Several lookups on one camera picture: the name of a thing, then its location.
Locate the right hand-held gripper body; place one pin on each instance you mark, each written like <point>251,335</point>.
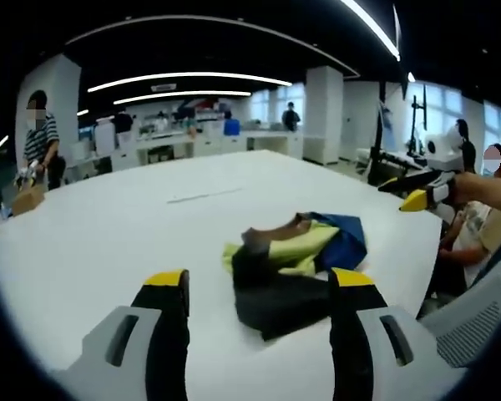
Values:
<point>442,152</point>

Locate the brown cardboard box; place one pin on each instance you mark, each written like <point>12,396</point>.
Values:
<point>28,200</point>

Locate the white storage cabinet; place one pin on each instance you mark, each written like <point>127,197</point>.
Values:
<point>105,138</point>

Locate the person's right hand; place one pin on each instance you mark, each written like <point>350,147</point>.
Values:
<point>469,188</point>

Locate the grey mesh office chair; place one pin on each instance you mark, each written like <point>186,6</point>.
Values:
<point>476,321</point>

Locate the long ceiling light strip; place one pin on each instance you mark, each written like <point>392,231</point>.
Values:
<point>179,96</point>
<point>188,77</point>
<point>376,27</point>

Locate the black tripod stand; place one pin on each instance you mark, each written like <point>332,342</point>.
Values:
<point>380,142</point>

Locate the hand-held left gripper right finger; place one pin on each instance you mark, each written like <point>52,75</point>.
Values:
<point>384,346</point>

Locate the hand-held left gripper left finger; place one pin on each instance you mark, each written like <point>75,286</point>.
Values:
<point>108,334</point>

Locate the white lab counter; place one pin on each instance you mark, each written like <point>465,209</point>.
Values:
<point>217,144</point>

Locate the pile of coloured clothes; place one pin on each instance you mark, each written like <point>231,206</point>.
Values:
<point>284,292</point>

